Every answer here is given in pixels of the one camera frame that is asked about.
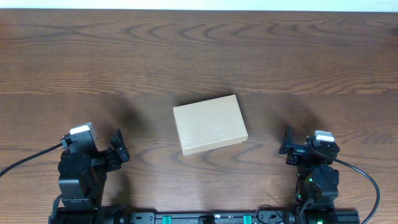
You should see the brown cardboard box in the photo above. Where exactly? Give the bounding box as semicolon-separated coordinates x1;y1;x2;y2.
173;95;248;156

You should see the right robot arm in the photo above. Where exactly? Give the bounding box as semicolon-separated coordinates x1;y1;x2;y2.
279;128;340;224

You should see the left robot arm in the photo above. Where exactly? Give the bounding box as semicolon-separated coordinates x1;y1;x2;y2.
48;126;130;223

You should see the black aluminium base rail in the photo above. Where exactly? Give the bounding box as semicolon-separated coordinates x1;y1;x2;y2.
48;206;360;224

